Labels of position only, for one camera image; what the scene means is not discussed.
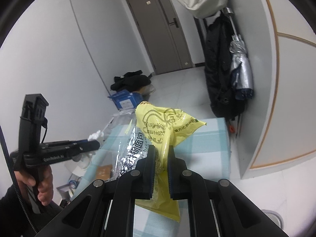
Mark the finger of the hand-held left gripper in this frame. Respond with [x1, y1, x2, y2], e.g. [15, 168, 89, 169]
[68, 140, 101, 154]

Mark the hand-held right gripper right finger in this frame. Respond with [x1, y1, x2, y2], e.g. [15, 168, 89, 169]
[167, 146, 289, 237]

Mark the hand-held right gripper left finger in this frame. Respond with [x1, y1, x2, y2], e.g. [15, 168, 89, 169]
[37, 147, 158, 237]

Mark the small white tissue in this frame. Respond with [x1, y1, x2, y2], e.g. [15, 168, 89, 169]
[87, 129, 104, 142]

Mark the large yellow clear bread bag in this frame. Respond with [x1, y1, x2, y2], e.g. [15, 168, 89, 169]
[110, 101, 207, 222]

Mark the person's left forearm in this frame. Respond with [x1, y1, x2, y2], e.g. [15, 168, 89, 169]
[0, 185, 40, 237]

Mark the person's left hand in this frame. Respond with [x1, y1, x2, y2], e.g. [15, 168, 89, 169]
[14, 165, 54, 206]

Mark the brown sachet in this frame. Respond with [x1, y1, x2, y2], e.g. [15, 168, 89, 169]
[95, 164, 113, 181]

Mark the clear plastic bags pile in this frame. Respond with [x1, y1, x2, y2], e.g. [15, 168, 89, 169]
[106, 111, 137, 134]

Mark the blue cardboard box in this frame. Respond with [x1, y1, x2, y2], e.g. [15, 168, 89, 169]
[108, 90, 142, 111]

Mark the black clothes pile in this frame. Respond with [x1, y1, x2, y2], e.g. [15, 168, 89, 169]
[110, 71, 152, 92]

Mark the grey round lid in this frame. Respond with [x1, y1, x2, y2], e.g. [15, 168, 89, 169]
[261, 209, 285, 230]

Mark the black hanging coat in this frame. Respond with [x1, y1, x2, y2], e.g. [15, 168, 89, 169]
[204, 12, 245, 118]

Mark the silver folded umbrella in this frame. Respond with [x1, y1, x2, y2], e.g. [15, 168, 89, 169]
[229, 34, 255, 101]

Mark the grey brown door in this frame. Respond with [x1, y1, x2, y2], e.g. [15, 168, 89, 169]
[124, 0, 195, 75]

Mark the metal hanging rod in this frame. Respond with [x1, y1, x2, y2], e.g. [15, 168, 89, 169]
[223, 7, 239, 36]

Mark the black cable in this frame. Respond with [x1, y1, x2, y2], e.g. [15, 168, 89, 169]
[0, 125, 39, 235]

